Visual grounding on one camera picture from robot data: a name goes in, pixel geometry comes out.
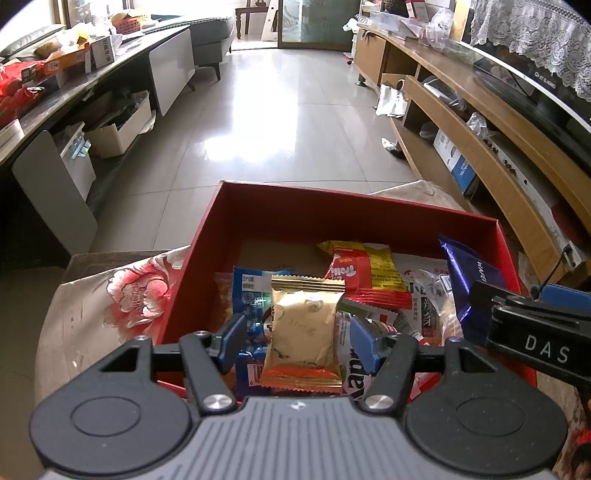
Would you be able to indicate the white plastic bin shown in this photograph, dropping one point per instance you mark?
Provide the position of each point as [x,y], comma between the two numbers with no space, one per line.
[76,161]

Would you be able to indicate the wooden television stand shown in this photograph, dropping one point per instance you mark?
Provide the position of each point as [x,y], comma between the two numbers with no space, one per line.
[461,87]

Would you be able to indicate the white lace cloth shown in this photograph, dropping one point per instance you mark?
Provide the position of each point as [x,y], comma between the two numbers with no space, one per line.
[531,32]

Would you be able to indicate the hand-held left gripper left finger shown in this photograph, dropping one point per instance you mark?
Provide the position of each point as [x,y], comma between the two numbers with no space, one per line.
[231,341]

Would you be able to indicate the crumpled white wrapper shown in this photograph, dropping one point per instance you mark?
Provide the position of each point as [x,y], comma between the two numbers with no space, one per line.
[392,145]

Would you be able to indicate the dark blue wafer packet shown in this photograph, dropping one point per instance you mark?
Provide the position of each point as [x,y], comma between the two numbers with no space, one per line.
[461,267]

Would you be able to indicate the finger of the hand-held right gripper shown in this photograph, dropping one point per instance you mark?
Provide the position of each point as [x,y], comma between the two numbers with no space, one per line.
[489,300]
[565,294]

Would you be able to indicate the white media player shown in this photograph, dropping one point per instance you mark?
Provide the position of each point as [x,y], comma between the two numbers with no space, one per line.
[521,184]

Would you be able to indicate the red plastic bag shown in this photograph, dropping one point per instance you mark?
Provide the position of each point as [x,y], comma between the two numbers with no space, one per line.
[14,87]

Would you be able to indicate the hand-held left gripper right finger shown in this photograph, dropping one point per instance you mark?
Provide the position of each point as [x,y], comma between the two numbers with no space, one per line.
[365,344]

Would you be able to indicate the silver bag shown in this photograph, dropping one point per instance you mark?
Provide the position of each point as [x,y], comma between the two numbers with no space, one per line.
[390,99]

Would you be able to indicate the wooden chair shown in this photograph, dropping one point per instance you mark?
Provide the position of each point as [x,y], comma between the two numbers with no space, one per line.
[244,18]

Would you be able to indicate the television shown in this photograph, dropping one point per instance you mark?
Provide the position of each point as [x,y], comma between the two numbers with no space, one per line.
[531,87]

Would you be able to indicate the black coffee table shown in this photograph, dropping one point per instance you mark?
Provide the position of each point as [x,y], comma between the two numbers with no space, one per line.
[115,60]

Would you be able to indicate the white wooden frame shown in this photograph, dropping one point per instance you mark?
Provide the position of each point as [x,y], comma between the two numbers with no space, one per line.
[268,16]

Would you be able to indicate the blue snack packet strip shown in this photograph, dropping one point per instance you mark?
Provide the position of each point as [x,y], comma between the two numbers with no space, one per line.
[249,286]

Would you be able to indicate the red cardboard box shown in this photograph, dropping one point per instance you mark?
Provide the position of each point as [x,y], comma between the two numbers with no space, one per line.
[300,217]

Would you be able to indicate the white flat box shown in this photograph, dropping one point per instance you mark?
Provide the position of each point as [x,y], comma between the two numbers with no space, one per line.
[9,131]

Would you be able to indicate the clear plastic packaging pile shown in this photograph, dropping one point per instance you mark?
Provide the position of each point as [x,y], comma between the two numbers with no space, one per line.
[401,23]

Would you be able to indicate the grey sofa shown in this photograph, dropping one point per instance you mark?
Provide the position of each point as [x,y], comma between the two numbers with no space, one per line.
[212,32]

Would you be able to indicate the red yellow snack packet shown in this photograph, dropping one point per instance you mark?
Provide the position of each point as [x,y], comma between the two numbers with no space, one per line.
[364,272]

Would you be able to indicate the gold snack packet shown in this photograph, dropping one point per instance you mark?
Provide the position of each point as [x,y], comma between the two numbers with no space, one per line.
[300,327]

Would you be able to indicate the white storage box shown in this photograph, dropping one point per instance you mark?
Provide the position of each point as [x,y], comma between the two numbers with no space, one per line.
[120,131]

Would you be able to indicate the glass sliding door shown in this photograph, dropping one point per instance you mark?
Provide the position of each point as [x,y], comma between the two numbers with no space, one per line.
[314,23]

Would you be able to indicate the blue white carton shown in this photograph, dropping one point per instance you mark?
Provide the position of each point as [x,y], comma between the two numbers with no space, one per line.
[457,161]

